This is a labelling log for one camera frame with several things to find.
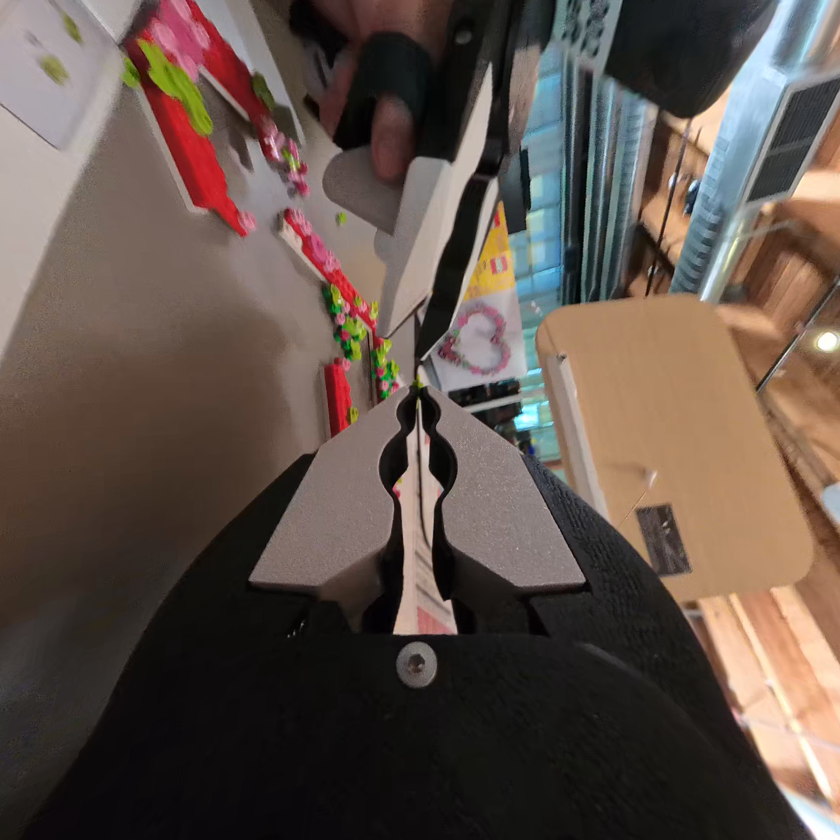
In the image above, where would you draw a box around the person's left hand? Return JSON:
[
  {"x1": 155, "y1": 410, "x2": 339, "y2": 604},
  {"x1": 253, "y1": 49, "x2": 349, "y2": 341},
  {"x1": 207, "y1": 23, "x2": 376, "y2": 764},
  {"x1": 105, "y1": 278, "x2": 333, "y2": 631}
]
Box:
[{"x1": 315, "y1": 0, "x2": 454, "y2": 186}]

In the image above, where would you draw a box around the pink lego flower cluster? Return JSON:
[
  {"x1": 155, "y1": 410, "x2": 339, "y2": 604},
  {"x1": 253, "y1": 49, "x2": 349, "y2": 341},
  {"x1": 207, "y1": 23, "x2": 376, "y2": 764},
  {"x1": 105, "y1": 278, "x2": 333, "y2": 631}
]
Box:
[{"x1": 261, "y1": 117, "x2": 311, "y2": 199}]

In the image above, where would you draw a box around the light wooden panel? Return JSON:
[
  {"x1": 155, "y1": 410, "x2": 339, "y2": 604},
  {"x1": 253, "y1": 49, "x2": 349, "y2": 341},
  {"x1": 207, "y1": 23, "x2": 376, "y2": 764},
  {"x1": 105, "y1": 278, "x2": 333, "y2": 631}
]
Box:
[{"x1": 535, "y1": 295, "x2": 816, "y2": 606}]

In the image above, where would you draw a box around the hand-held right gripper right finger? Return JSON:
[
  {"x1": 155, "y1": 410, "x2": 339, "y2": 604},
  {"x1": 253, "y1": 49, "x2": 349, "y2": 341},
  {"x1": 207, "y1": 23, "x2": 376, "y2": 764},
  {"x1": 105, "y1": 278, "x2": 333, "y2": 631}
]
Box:
[{"x1": 422, "y1": 387, "x2": 586, "y2": 632}]

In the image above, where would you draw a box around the lego instruction booklet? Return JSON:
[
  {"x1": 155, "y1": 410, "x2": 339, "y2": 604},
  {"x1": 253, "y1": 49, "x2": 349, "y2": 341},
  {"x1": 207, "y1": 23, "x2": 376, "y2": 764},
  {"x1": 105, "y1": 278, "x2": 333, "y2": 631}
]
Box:
[{"x1": 0, "y1": 0, "x2": 126, "y2": 152}]

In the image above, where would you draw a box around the red flowered lego heart frame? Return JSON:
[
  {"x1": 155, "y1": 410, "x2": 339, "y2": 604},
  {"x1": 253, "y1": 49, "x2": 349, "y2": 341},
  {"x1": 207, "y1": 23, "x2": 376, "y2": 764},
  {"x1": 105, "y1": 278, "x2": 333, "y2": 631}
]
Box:
[{"x1": 279, "y1": 209, "x2": 403, "y2": 439}]

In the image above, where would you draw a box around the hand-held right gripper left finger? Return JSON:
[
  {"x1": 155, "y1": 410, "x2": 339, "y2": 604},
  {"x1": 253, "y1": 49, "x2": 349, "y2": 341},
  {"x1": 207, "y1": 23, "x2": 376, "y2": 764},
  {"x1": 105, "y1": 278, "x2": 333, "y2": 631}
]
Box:
[{"x1": 248, "y1": 387, "x2": 419, "y2": 632}]

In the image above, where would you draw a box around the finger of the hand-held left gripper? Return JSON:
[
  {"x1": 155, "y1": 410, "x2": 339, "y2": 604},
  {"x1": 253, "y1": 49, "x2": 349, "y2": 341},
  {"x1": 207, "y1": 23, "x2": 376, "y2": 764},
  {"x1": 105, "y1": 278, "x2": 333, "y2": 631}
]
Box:
[
  {"x1": 374, "y1": 66, "x2": 494, "y2": 339},
  {"x1": 416, "y1": 176, "x2": 501, "y2": 360}
]

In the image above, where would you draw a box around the yellow lego box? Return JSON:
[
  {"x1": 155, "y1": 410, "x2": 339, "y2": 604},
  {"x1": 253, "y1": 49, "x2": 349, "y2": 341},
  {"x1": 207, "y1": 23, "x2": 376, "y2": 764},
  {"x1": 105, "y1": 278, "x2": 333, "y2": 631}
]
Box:
[{"x1": 427, "y1": 203, "x2": 529, "y2": 395}]

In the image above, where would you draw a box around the silver ventilation duct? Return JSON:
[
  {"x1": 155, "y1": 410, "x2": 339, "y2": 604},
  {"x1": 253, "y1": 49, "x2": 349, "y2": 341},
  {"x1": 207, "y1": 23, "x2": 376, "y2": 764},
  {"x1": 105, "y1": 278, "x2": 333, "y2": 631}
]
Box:
[{"x1": 669, "y1": 0, "x2": 840, "y2": 303}]

